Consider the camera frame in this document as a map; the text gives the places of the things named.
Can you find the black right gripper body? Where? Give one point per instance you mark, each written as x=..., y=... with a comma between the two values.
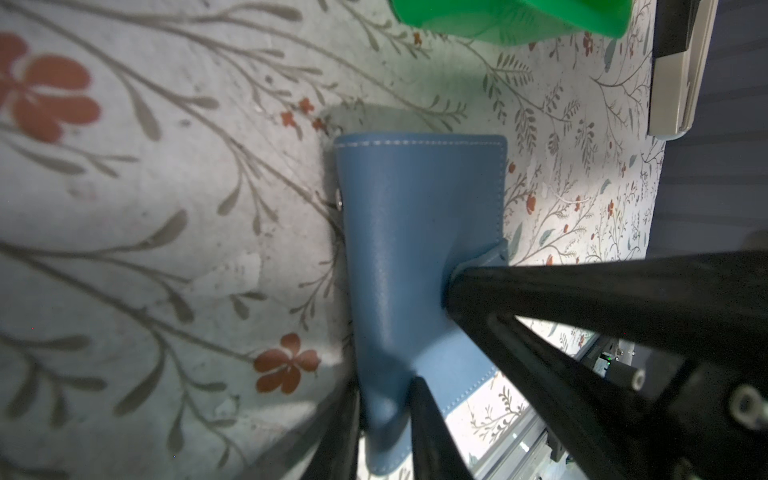
x=704, y=417

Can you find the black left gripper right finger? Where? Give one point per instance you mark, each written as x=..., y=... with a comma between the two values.
x=435, y=454

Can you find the blue leather card holder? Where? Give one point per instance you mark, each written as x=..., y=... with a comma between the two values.
x=415, y=208

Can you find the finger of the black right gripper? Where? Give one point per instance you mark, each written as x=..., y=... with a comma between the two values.
x=710, y=307
x=601, y=425

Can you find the beige black stapler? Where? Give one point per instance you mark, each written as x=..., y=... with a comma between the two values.
x=682, y=36

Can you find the green plastic card tray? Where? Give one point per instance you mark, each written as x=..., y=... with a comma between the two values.
x=516, y=22

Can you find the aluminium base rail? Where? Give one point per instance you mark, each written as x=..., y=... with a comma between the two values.
x=527, y=450

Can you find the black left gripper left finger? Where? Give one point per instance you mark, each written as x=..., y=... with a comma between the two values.
x=336, y=456

